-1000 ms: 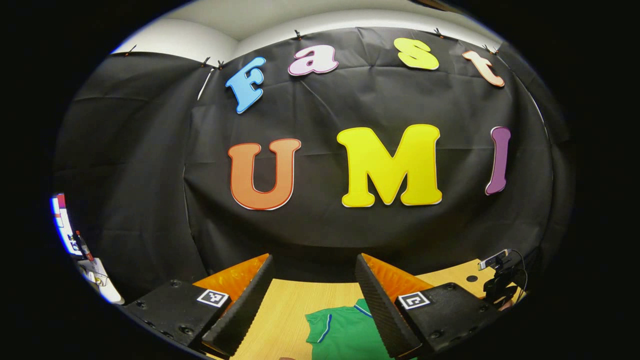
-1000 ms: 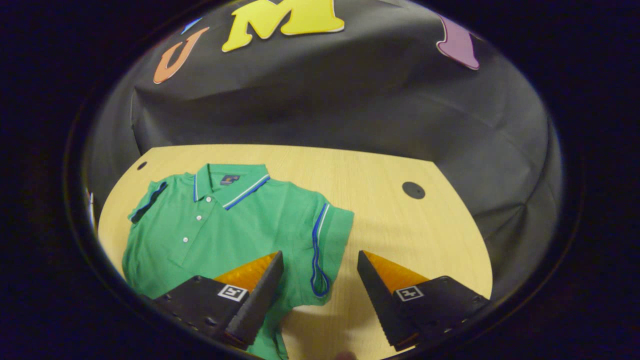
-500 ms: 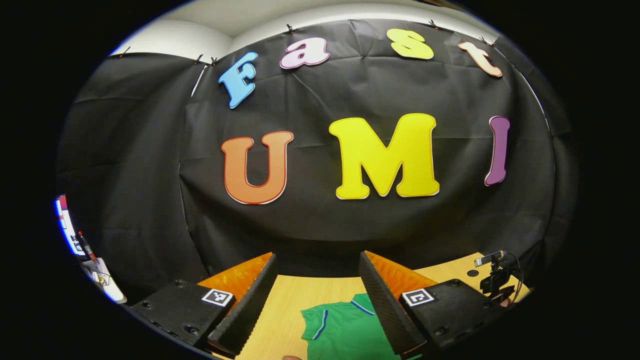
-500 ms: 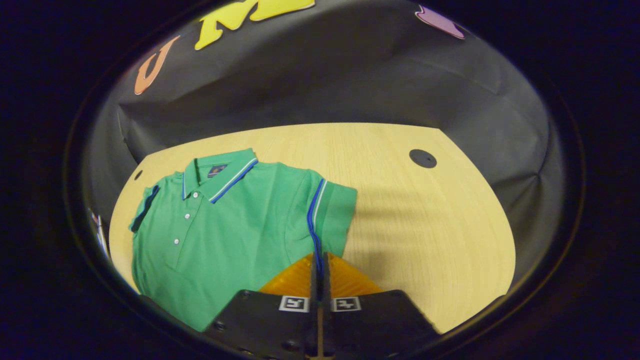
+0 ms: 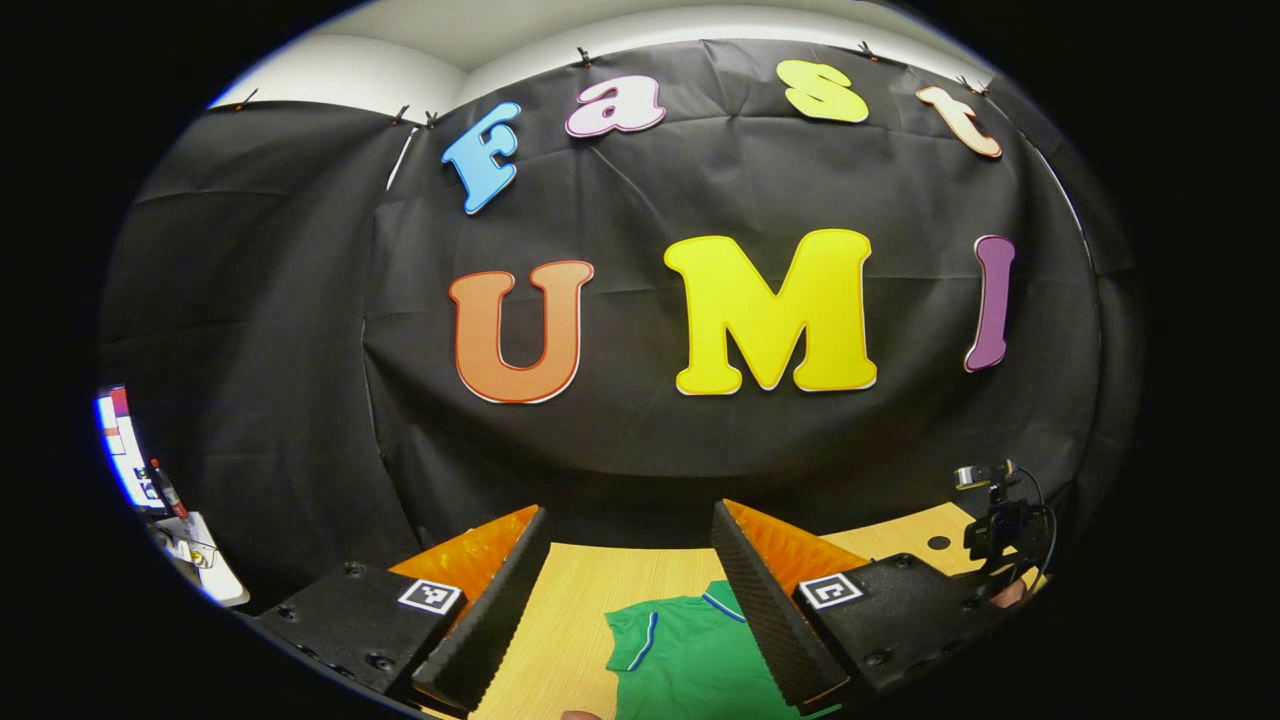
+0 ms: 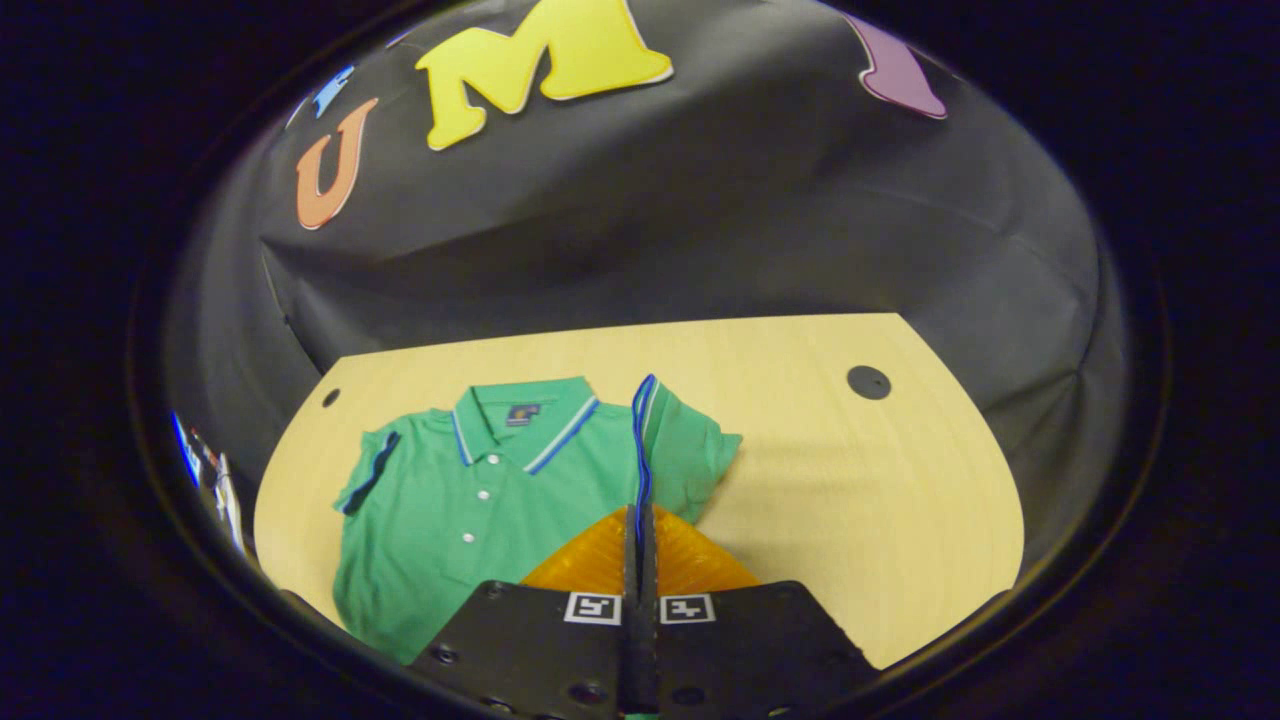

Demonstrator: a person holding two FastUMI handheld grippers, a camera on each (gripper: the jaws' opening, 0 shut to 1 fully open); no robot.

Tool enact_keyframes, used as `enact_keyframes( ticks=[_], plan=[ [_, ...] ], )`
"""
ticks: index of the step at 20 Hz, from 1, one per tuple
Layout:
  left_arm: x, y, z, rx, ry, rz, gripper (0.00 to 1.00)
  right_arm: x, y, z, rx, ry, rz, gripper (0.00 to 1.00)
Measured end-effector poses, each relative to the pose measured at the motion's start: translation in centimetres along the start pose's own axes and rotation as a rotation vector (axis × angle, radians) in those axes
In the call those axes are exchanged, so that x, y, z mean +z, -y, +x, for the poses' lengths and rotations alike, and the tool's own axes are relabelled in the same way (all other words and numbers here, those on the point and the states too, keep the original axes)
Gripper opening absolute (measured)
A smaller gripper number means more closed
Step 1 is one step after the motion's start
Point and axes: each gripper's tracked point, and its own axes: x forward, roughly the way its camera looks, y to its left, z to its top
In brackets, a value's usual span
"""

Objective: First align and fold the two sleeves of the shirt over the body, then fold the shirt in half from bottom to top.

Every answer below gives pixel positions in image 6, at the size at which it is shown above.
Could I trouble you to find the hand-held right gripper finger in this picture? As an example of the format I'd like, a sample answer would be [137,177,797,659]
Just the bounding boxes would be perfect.
[410,505,641,717]
[640,505,881,719]

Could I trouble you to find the green T-shirt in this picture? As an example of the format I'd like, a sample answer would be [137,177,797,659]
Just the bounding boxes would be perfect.
[332,375,743,666]

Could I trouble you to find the black backdrop cloth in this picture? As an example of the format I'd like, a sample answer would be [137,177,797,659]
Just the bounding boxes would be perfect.
[165,0,1131,561]

